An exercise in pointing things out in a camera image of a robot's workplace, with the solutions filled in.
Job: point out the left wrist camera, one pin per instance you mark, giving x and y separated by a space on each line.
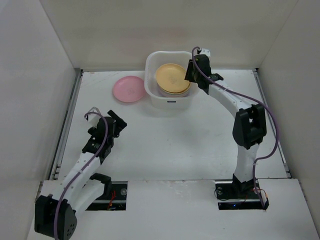
93 116

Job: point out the white plastic bin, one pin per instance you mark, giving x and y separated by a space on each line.
159 98

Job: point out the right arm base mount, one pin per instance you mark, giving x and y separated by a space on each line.
229 199

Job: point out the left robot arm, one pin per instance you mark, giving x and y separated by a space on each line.
56 214

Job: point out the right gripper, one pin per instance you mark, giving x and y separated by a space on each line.
191 73

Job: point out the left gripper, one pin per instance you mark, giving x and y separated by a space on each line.
120 123

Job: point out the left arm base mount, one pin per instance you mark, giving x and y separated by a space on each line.
114 197

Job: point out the yellow plate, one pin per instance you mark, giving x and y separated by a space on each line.
171 77
172 92

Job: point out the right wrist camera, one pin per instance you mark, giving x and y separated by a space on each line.
203 51

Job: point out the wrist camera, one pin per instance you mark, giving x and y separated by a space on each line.
203 51
93 116

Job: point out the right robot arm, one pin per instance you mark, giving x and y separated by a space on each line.
249 127

